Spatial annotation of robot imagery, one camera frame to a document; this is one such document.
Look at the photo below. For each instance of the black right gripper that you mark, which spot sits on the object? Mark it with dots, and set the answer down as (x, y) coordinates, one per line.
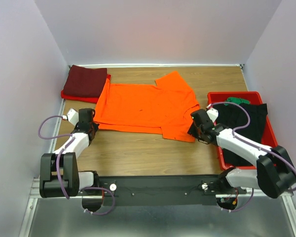
(192, 130)

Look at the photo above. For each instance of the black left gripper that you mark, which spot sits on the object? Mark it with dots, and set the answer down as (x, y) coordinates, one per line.
(95, 126)

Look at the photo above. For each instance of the orange t-shirt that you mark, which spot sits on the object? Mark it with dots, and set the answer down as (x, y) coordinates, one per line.
(162, 108)

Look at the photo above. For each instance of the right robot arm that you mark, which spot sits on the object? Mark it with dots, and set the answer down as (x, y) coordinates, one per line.
(273, 171)

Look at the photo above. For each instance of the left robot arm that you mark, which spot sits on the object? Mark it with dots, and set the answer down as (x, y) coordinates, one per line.
(59, 175)

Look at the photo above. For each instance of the folded red t-shirt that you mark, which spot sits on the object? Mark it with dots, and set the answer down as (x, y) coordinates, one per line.
(81, 98)

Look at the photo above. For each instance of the black t-shirt in bin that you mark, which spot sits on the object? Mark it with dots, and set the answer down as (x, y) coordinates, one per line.
(232, 116)

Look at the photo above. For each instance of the folded maroon t-shirt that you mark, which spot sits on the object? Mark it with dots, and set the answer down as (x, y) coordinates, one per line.
(77, 74)

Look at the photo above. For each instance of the green t-shirt in bin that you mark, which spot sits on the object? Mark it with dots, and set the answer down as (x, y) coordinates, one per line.
(236, 100)

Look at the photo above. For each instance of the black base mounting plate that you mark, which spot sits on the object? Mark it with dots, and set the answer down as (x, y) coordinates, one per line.
(155, 191)

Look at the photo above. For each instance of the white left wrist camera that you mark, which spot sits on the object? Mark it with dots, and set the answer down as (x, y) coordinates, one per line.
(71, 116)

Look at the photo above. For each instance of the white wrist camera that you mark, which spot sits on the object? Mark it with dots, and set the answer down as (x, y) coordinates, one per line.
(71, 116)
(212, 113)

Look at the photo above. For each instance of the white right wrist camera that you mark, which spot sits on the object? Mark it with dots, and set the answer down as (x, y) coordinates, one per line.
(212, 113)

